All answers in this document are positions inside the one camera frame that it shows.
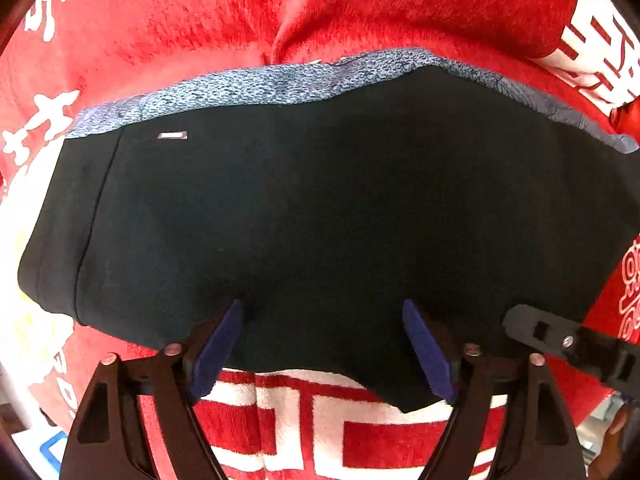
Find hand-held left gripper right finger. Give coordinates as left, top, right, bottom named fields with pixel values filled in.
left=402, top=299, right=587, bottom=480

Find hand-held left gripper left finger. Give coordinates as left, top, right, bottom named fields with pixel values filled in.
left=59, top=299, right=244, bottom=480

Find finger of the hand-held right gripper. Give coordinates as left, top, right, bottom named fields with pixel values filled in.
left=502, top=304, right=640, bottom=401

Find black pants with blue waistband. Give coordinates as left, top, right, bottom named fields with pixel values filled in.
left=17, top=47, right=640, bottom=413

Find red printed blanket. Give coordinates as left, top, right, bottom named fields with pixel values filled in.
left=0, top=0, right=640, bottom=480

